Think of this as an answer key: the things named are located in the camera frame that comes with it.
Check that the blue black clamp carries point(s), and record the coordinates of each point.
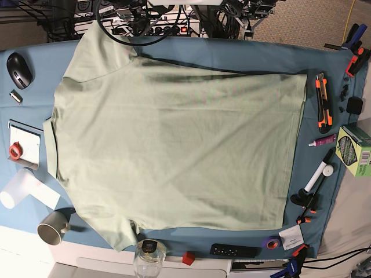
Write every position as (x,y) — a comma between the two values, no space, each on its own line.
(353,41)

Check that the black computer mouse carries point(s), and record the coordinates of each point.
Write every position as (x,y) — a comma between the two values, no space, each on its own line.
(19,71)

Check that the white paper card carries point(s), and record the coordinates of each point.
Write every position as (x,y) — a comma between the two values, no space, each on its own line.
(291,237)

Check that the light green T-shirt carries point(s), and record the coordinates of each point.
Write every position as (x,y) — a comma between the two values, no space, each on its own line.
(136,141)

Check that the green cardboard box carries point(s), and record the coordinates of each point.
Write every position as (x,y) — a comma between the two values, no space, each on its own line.
(353,149)

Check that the clear glass jar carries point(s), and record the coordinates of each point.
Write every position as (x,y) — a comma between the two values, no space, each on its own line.
(149,257)

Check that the white round cap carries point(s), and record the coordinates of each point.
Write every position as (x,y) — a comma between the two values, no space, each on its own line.
(328,170)

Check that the small silver black lighter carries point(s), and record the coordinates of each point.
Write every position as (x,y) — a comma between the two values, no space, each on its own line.
(14,95)

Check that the red tape roll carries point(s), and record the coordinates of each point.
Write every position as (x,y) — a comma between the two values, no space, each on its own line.
(15,151)

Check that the red cube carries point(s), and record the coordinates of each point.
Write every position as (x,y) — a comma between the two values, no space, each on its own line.
(188,258)

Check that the grey ceramic mug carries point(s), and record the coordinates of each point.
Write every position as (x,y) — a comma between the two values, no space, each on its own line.
(53,228)

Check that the blue table cloth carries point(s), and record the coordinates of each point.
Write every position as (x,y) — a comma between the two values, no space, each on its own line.
(50,61)

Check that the orange black utility knife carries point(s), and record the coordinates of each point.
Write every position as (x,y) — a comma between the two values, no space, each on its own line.
(325,115)

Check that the white notepad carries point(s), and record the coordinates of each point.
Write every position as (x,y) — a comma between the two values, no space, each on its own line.
(29,138)

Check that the black orange bar clamp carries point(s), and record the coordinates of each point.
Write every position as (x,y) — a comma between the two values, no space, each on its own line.
(308,201)

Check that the black remote control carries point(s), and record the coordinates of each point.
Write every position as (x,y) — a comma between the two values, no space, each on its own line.
(234,251)

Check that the purple glue tube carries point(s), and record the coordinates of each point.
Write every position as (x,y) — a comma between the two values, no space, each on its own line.
(324,140)

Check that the black power strip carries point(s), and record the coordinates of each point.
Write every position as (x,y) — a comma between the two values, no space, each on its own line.
(157,30)

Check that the purple tape roll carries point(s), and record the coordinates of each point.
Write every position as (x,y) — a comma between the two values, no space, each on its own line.
(272,242)

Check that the blue orange spring clamp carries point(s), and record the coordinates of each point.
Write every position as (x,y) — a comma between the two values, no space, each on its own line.
(294,265)

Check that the white black marker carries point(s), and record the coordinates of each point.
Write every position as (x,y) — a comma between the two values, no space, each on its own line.
(319,170)

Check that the black square box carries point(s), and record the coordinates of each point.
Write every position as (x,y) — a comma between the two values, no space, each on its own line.
(354,105)

